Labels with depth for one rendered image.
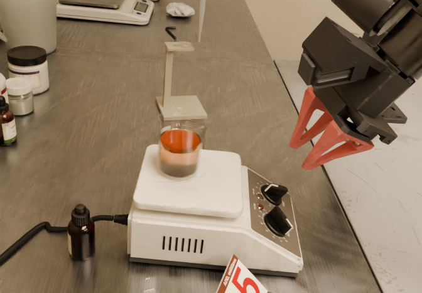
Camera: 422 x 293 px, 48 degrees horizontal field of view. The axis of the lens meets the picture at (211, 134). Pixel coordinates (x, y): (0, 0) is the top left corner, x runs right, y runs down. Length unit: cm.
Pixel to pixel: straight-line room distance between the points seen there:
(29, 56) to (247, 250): 55
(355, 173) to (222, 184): 30
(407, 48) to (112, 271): 39
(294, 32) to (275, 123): 119
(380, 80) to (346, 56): 6
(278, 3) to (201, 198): 153
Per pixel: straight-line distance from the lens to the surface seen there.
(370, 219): 70
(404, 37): 51
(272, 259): 55
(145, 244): 54
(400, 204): 75
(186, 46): 82
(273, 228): 55
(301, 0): 200
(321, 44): 46
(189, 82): 99
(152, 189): 53
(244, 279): 53
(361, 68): 48
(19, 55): 91
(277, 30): 201
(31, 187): 69
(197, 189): 53
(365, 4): 52
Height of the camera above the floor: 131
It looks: 31 degrees down
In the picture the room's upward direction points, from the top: 7 degrees clockwise
